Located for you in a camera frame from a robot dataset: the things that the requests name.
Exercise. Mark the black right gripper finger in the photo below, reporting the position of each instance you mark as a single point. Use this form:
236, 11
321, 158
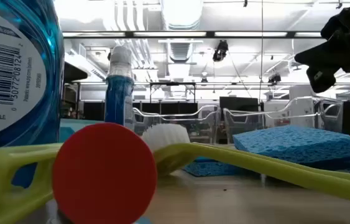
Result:
324, 56

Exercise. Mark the blue dish soap bottle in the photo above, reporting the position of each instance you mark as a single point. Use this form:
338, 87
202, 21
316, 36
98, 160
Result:
118, 99
7, 62

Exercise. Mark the clear plastic bin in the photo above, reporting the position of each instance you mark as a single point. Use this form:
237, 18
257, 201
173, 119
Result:
330, 115
212, 124

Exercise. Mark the black monitor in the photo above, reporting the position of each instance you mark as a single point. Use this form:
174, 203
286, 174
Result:
238, 102

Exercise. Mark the black overhead beam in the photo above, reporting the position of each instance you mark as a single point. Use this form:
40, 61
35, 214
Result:
210, 34

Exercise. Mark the green translucent plastic bin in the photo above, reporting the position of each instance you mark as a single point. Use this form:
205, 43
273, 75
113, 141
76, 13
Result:
78, 126

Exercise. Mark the black ceiling camera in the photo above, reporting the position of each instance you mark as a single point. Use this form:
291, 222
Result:
274, 78
220, 51

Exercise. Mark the silver ventilation duct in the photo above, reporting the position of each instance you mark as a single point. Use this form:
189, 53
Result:
181, 15

